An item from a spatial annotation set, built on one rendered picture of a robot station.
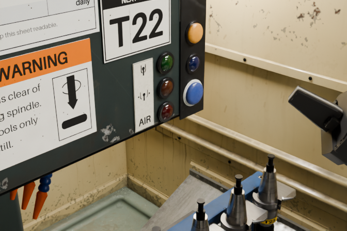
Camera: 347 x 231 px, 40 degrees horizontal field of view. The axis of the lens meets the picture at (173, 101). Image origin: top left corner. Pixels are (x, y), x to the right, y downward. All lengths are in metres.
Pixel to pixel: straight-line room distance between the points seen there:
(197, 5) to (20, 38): 0.23
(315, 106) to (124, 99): 0.23
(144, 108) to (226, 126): 1.06
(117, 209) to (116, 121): 1.57
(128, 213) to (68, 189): 0.28
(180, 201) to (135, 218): 0.35
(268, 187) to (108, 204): 1.15
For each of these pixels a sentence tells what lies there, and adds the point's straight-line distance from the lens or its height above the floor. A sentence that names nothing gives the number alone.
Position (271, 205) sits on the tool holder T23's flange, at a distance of 1.06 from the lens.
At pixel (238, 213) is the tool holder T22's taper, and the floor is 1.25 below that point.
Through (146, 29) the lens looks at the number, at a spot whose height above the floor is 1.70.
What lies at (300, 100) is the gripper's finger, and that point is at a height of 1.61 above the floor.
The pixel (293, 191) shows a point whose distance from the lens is 1.12.
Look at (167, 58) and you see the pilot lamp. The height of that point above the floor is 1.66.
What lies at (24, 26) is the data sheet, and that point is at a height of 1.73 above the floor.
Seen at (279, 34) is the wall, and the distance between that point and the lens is 1.38.
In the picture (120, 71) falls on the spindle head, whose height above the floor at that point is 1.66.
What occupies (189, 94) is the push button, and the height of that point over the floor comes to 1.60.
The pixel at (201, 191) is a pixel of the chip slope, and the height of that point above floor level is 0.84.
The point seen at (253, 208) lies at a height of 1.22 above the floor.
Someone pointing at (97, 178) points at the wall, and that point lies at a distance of 2.05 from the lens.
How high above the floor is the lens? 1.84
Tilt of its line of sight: 24 degrees down
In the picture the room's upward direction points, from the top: straight up
